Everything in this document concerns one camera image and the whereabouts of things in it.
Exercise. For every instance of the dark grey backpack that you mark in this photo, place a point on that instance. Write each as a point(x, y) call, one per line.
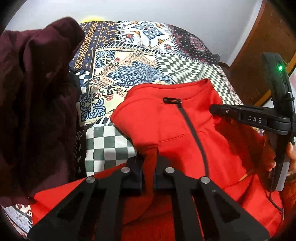
point(216, 59)

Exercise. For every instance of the red zip jacket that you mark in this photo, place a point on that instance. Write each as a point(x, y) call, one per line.
point(174, 121)

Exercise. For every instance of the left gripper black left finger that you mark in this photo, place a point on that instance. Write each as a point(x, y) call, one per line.
point(93, 210)

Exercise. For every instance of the patchwork patterned bedspread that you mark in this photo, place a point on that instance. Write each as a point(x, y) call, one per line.
point(134, 73)

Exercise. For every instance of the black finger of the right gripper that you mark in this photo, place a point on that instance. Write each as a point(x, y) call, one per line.
point(260, 117)

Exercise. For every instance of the person's right hand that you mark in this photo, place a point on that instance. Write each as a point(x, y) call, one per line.
point(280, 173)

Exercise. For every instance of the dark maroon garment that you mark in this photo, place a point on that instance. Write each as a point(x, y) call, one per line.
point(38, 109)

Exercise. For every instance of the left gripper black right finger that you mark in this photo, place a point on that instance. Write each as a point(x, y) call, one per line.
point(202, 210)

